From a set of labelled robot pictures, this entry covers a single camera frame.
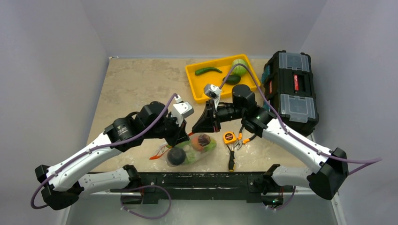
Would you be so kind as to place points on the green lime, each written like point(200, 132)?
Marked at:
point(211, 146)

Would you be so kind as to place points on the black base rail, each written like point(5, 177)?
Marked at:
point(252, 187)

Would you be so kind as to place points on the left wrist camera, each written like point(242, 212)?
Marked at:
point(181, 110)

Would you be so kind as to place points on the yellow tape measure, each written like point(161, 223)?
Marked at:
point(229, 138)

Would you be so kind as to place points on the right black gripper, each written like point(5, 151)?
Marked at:
point(213, 117)

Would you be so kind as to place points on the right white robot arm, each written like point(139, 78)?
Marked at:
point(325, 170)

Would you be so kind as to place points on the light green cucumber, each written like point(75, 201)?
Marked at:
point(181, 145)

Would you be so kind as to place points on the dark red plum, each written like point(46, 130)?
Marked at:
point(204, 140)

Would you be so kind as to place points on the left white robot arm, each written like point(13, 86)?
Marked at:
point(62, 184)

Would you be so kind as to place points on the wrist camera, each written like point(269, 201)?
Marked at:
point(213, 92)
point(181, 110)

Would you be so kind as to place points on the clear orange zip bag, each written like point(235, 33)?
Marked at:
point(161, 152)

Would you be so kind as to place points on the black yellow screwdriver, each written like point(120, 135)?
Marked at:
point(231, 162)

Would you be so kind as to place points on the black toolbox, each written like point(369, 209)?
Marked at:
point(289, 87)

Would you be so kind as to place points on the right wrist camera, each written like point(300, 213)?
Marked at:
point(213, 92)

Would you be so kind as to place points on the purple eggplant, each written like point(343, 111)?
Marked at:
point(176, 156)

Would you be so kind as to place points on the dark green chili pepper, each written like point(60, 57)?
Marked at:
point(206, 70)

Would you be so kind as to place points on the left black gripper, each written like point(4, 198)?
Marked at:
point(178, 136)

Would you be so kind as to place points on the dark green avocado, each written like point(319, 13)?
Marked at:
point(232, 79)

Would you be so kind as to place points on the yellow plastic tray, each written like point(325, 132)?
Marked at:
point(198, 82)

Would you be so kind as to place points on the white cauliflower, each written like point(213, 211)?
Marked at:
point(192, 156)

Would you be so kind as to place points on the orange handled pliers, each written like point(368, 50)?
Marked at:
point(242, 141)

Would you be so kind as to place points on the green cabbage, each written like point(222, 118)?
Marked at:
point(239, 70)

